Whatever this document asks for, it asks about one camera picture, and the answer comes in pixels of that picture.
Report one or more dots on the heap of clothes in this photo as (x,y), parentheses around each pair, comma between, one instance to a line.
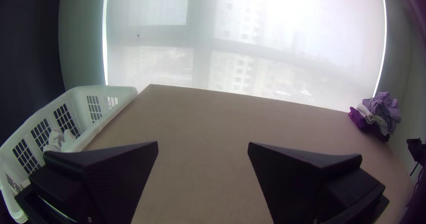
(379,107)
(58,139)

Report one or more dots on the white laundry basket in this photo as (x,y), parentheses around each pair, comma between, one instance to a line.
(100,94)

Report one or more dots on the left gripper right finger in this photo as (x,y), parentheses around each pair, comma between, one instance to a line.
(299,184)

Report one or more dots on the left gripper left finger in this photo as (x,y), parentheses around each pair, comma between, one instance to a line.
(110,180)

